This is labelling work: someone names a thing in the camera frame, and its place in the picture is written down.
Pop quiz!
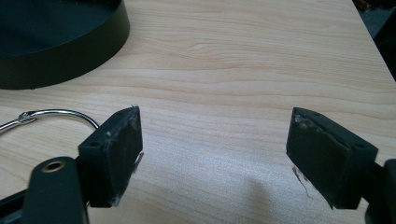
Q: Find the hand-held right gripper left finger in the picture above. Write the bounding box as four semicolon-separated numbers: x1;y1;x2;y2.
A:
78;105;145;208

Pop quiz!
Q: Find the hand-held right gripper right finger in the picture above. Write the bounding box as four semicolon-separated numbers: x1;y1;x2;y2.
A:
286;106;379;210

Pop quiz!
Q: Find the black round tray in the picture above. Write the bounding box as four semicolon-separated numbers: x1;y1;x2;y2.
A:
0;0;131;91

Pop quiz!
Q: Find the silver metal binder ring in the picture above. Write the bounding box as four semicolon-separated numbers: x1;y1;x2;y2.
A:
0;108;100;135

